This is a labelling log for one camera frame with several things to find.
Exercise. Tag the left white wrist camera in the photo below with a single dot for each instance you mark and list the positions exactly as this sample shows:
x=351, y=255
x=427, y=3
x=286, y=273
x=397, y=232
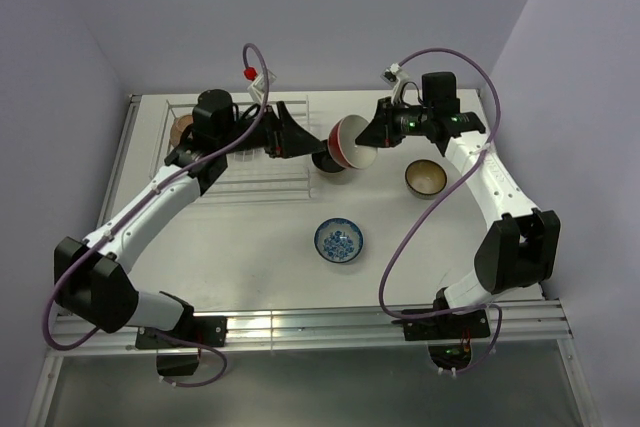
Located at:
x=257, y=86

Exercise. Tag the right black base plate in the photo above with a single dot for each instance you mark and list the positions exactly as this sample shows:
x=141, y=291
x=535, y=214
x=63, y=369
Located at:
x=447, y=327

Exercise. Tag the white bowl red outside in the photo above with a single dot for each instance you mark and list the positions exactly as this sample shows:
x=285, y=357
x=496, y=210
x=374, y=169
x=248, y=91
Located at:
x=342, y=145

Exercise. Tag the white wire dish rack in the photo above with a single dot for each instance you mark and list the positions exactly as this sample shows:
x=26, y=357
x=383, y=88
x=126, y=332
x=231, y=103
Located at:
x=264, y=180

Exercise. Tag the small tan bowl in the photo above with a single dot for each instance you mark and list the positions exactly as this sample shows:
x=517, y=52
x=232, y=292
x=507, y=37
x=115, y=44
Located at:
x=425, y=179

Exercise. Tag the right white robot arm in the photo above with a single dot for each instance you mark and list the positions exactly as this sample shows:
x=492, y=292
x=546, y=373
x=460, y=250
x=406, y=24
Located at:
x=520, y=244

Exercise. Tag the blue white patterned bowl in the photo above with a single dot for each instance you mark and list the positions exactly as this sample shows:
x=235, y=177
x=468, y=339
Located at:
x=338, y=240

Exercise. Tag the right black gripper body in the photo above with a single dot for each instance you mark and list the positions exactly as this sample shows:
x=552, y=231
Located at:
x=404, y=121

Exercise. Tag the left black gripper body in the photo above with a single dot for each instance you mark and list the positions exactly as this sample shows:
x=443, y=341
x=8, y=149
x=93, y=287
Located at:
x=265, y=130

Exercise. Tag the aluminium rail frame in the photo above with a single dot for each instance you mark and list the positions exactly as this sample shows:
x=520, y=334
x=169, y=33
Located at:
x=307, y=342

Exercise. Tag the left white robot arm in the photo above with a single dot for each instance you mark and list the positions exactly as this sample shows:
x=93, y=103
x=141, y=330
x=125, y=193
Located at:
x=92, y=274

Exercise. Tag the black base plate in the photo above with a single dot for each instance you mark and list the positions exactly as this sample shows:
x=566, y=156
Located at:
x=447, y=327
x=209, y=331

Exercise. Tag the black glazed bowl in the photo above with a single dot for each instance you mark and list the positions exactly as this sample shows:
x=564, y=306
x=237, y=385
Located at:
x=326, y=167

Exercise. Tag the tan bowl dark rim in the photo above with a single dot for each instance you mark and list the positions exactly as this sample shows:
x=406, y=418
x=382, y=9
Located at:
x=245, y=156

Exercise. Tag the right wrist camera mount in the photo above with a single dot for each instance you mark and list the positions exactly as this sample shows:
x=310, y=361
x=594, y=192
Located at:
x=396, y=78

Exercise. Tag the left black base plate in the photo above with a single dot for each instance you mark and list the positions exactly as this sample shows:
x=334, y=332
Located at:
x=209, y=331

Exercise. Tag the tan bowl speckled outside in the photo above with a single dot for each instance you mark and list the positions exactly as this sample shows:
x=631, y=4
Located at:
x=178, y=127

